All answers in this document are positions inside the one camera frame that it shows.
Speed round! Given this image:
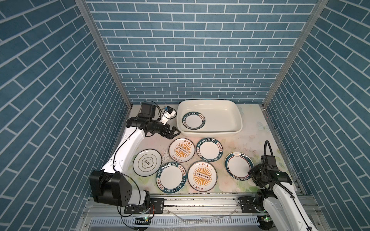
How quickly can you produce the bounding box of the green red ring plate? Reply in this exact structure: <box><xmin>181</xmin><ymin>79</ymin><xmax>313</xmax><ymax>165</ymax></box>
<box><xmin>225</xmin><ymin>152</ymin><xmax>254</xmax><ymax>181</ymax></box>

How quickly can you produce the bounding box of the green rim plate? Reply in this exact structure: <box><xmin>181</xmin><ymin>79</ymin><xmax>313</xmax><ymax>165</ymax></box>
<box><xmin>156</xmin><ymin>162</ymin><xmax>187</xmax><ymax>194</ymax></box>
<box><xmin>182</xmin><ymin>112</ymin><xmax>206</xmax><ymax>130</ymax></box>
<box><xmin>196</xmin><ymin>138</ymin><xmax>224</xmax><ymax>162</ymax></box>

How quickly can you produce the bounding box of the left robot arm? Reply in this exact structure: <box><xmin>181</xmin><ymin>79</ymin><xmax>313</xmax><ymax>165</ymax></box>
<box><xmin>89</xmin><ymin>101</ymin><xmax>180</xmax><ymax>213</ymax></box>

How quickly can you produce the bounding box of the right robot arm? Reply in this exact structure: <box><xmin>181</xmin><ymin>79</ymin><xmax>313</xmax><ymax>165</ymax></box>
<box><xmin>249</xmin><ymin>164</ymin><xmax>317</xmax><ymax>231</ymax></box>

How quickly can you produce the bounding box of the white plastic bin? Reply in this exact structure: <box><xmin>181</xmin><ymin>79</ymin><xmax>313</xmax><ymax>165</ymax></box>
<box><xmin>176</xmin><ymin>100</ymin><xmax>243</xmax><ymax>138</ymax></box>

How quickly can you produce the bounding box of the orange sunburst plate upper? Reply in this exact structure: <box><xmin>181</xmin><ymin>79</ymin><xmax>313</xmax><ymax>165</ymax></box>
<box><xmin>168</xmin><ymin>138</ymin><xmax>196</xmax><ymax>163</ymax></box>

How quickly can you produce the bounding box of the orange sunburst plate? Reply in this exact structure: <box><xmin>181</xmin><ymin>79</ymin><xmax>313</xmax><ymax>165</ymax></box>
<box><xmin>168</xmin><ymin>138</ymin><xmax>196</xmax><ymax>163</ymax></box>
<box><xmin>188</xmin><ymin>161</ymin><xmax>218</xmax><ymax>192</ymax></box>

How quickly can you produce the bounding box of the white plate grey flower outline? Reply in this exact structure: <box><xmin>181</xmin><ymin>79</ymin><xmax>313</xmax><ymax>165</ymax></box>
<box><xmin>133</xmin><ymin>149</ymin><xmax>162</xmax><ymax>177</ymax></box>

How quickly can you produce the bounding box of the orange sunburst plate lower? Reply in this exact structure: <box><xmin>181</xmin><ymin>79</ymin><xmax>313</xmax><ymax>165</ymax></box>
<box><xmin>188</xmin><ymin>161</ymin><xmax>218</xmax><ymax>192</ymax></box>

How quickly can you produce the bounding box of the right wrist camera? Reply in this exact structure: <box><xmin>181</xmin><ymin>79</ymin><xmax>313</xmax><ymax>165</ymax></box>
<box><xmin>261</xmin><ymin>140</ymin><xmax>278</xmax><ymax>173</ymax></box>

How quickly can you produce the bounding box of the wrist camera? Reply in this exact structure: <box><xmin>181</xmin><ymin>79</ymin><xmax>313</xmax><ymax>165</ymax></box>
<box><xmin>261</xmin><ymin>140</ymin><xmax>278</xmax><ymax>173</ymax></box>
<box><xmin>161</xmin><ymin>106</ymin><xmax>177</xmax><ymax>125</ymax></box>

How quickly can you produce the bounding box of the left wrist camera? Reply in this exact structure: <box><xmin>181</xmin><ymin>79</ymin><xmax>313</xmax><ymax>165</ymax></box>
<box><xmin>161</xmin><ymin>106</ymin><xmax>177</xmax><ymax>125</ymax></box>

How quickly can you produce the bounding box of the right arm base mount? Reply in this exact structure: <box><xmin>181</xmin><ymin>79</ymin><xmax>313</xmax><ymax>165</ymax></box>
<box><xmin>237</xmin><ymin>196</ymin><xmax>266</xmax><ymax>213</ymax></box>

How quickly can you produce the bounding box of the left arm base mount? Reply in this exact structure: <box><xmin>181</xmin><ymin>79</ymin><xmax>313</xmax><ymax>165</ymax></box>
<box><xmin>124</xmin><ymin>198</ymin><xmax>165</xmax><ymax>215</ymax></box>

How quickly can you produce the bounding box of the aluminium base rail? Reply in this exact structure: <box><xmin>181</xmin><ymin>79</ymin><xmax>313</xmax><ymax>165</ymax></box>
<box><xmin>75</xmin><ymin>193</ymin><xmax>331</xmax><ymax>231</ymax></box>

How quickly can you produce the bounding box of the left corner aluminium post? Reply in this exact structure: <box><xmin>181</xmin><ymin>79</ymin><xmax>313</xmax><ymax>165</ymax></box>
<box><xmin>75</xmin><ymin>0</ymin><xmax>133</xmax><ymax>110</ymax></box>

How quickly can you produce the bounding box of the corner aluminium post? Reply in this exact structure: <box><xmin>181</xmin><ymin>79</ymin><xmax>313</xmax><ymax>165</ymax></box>
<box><xmin>75</xmin><ymin>0</ymin><xmax>133</xmax><ymax>110</ymax></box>
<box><xmin>262</xmin><ymin>0</ymin><xmax>328</xmax><ymax>110</ymax></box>

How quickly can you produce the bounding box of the right corner aluminium post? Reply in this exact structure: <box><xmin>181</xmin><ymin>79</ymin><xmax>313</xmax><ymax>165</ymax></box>
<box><xmin>262</xmin><ymin>0</ymin><xmax>328</xmax><ymax>110</ymax></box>

